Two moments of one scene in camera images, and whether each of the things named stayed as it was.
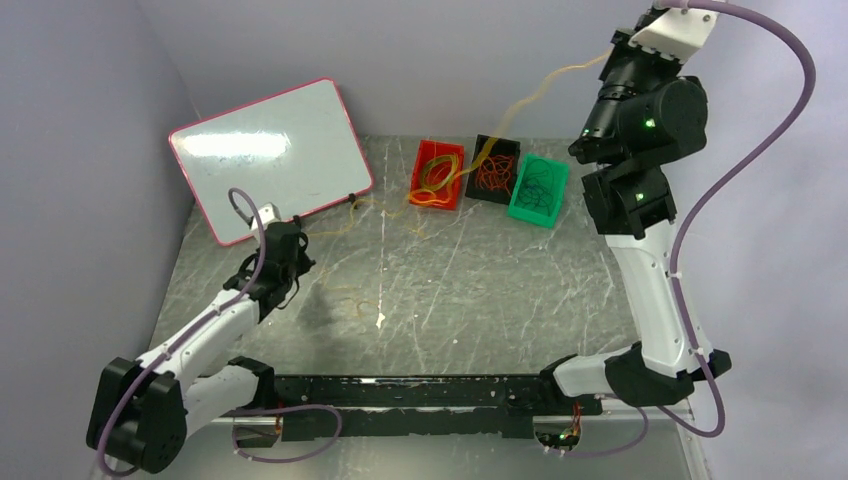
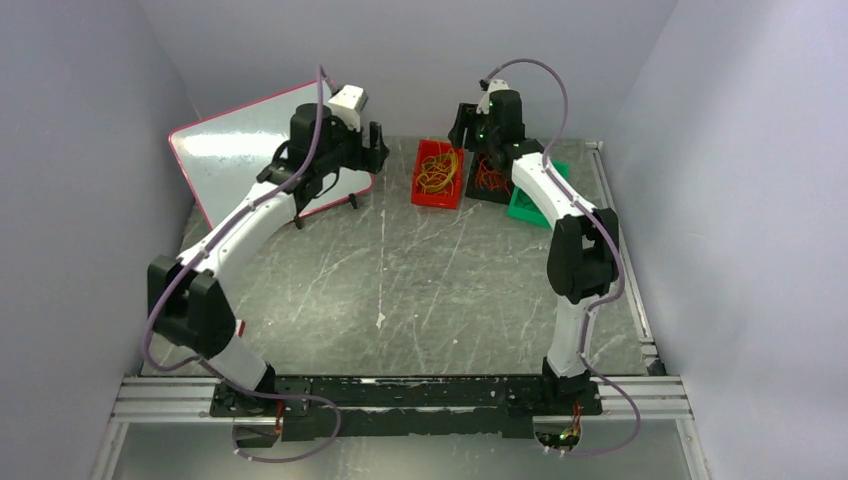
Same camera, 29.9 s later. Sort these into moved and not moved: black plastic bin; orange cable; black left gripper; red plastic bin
Moved: black left gripper
Not moved: orange cable; black plastic bin; red plastic bin
